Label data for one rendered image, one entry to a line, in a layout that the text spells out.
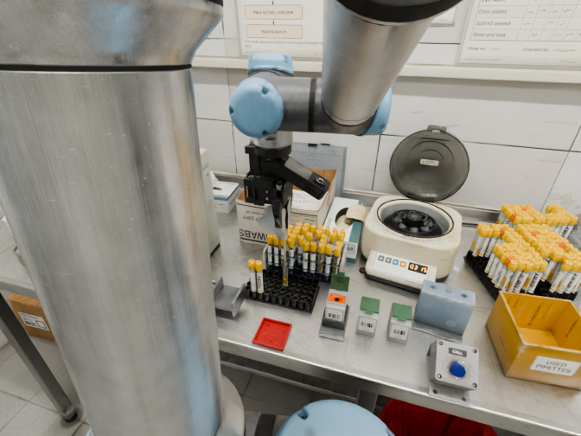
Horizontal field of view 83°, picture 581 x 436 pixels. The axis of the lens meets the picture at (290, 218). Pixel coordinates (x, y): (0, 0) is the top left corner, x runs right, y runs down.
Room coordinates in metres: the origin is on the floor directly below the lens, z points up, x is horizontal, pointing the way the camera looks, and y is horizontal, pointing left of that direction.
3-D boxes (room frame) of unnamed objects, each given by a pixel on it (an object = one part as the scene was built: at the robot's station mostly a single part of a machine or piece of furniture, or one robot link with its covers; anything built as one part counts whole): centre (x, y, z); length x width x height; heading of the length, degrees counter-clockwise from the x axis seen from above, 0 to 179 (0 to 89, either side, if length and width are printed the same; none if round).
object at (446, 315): (0.49, -0.33, 0.92); 0.10 x 0.07 x 0.10; 65
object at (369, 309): (0.49, -0.17, 0.91); 0.05 x 0.04 x 0.07; 163
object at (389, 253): (0.74, -0.33, 0.94); 0.30 x 0.24 x 0.12; 154
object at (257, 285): (0.59, 0.02, 0.93); 0.17 x 0.09 x 0.11; 73
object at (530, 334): (0.42, -0.48, 0.93); 0.13 x 0.13 x 0.10; 78
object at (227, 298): (0.56, 0.21, 0.92); 0.21 x 0.07 x 0.05; 73
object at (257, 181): (0.60, 0.04, 1.19); 0.09 x 0.08 x 0.12; 74
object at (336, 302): (0.50, -0.10, 0.92); 0.05 x 0.04 x 0.06; 164
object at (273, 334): (0.47, 0.04, 0.88); 0.07 x 0.07 x 0.01; 73
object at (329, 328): (0.50, -0.10, 0.89); 0.09 x 0.05 x 0.04; 164
